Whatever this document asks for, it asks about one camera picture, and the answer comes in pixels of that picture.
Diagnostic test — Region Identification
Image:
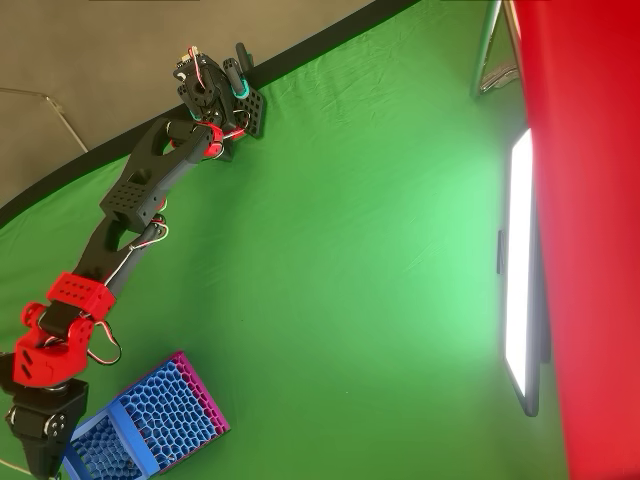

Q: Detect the thin bent metal rod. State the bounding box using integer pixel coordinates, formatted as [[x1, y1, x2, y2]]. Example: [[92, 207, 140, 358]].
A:
[[0, 86, 90, 154]]

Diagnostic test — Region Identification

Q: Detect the red white wrist servo cable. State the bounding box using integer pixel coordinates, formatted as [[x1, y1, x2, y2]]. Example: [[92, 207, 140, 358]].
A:
[[85, 318, 124, 367]]

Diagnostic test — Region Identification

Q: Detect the chrome tube stand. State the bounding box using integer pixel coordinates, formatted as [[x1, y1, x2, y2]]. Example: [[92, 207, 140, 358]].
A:
[[469, 0, 522, 100]]

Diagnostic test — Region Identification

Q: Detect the green cloth with black edge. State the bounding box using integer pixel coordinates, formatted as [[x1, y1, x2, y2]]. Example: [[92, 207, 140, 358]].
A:
[[0, 0, 571, 480]]

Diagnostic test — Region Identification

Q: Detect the blue lattice basket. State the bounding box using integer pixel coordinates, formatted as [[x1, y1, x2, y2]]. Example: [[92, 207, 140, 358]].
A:
[[61, 360, 224, 480]]

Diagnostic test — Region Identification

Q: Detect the large red blurred sheet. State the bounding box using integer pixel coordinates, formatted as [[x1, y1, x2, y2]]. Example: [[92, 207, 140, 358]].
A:
[[511, 0, 640, 480]]

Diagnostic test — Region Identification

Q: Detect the motor controller board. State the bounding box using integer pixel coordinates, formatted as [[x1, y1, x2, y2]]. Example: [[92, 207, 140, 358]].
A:
[[172, 45, 202, 77]]

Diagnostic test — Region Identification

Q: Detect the black clamp with teal ring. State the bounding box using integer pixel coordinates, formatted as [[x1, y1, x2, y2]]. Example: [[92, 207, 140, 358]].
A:
[[223, 41, 256, 100]]

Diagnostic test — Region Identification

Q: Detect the red white forearm servo cable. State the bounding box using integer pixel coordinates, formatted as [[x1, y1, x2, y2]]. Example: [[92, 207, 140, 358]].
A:
[[103, 213, 172, 287]]

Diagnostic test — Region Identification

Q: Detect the magenta lattice base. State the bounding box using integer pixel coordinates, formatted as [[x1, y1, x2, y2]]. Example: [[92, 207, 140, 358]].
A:
[[116, 350, 232, 474]]

